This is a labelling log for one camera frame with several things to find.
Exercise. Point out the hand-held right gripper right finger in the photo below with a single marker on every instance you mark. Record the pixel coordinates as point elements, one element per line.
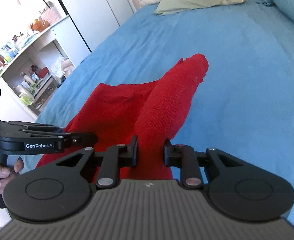
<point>167,152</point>

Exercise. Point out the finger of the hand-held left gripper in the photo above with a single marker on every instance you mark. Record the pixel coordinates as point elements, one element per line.
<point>83,139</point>
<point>36,126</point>

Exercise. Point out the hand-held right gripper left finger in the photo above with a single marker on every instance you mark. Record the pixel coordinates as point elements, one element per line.
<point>135,152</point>

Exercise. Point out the red knit sweater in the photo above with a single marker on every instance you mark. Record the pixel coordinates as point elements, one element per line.
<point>162,105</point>

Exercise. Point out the person's left hand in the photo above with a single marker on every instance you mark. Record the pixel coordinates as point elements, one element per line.
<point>6,172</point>

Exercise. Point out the green plastic bag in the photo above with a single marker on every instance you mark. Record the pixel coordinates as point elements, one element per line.
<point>26,99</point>

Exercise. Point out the white bottle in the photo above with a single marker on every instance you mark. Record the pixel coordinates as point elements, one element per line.
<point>26,79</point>

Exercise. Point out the red box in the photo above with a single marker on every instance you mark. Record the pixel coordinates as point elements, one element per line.
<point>43,72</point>

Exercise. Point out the white plastic bag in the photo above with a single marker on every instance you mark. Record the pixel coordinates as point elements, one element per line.
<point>57,66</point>

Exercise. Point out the beige bag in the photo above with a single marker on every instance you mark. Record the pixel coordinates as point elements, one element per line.
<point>68,67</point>

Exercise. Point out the white shelf unit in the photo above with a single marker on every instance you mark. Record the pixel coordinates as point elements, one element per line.
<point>45,52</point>

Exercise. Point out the brown bottle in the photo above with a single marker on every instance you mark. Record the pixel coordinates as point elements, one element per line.
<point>0,59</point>

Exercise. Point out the blue bed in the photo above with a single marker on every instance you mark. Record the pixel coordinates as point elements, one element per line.
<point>237,80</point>

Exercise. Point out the brown teddy bear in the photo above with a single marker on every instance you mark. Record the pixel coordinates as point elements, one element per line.
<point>40,25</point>

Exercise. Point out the pink storage basket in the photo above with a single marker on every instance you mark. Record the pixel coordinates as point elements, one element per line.
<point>50,16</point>

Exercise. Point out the white and grey wardrobe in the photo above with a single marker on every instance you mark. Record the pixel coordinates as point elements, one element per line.
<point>94,15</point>

